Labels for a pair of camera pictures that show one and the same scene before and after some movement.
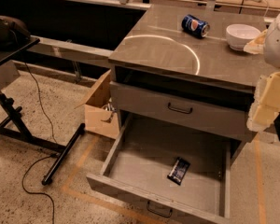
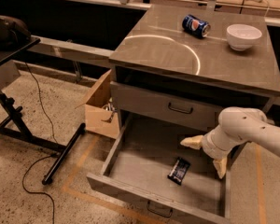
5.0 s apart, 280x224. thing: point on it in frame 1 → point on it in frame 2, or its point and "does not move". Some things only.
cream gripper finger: [271, 98] → [220, 165]
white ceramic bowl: [240, 35] does not move
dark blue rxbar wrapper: [178, 171] does not move
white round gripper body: [278, 44] → [209, 146]
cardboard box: [102, 115] does not move
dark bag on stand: [7, 33] does not move
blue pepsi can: [195, 26] does not move
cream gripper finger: [258, 45] → [193, 142]
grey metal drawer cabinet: [187, 65] does not move
